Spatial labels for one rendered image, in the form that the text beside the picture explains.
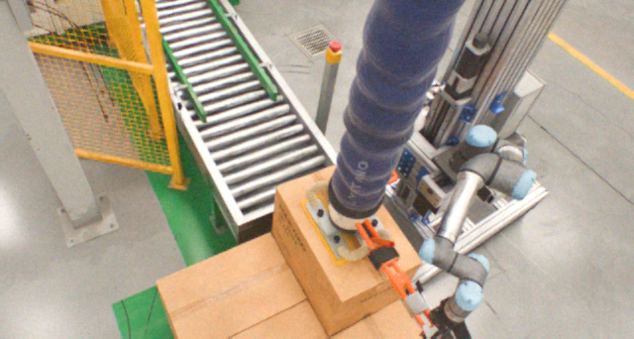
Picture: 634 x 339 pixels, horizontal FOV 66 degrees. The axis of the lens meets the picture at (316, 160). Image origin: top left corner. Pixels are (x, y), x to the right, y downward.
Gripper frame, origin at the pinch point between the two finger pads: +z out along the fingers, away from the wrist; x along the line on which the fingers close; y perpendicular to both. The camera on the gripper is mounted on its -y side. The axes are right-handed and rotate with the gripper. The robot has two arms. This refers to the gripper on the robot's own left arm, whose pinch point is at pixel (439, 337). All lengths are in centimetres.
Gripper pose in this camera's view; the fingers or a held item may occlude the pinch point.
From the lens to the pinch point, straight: 189.5
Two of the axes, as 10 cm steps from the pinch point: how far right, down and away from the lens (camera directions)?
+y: -4.7, -7.3, 5.0
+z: -1.2, 6.1, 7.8
